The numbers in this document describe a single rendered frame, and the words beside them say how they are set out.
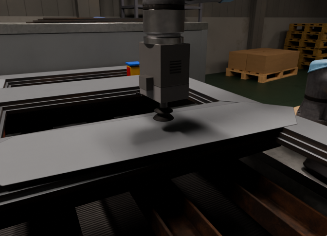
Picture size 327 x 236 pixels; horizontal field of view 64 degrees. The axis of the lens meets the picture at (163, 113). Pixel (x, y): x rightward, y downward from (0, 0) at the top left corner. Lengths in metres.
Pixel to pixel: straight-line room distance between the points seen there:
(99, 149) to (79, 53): 0.87
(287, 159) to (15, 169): 0.70
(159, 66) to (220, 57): 5.18
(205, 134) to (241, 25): 5.49
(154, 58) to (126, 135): 0.16
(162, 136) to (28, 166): 0.24
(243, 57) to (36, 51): 4.31
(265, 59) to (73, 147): 4.56
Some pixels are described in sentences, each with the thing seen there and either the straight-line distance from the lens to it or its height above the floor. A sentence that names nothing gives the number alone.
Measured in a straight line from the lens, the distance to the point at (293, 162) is 0.85.
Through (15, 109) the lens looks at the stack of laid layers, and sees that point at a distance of 0.85.
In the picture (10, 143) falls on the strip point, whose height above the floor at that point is 0.85.
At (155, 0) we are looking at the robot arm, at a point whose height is 1.10.
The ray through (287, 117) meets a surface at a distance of 0.68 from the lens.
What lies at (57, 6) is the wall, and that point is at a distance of 4.09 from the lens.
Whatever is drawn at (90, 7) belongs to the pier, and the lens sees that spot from 4.05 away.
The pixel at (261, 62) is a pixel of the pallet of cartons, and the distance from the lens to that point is 4.97.
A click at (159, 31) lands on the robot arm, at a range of 0.46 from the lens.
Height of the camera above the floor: 1.07
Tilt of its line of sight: 20 degrees down
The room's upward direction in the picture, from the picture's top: straight up
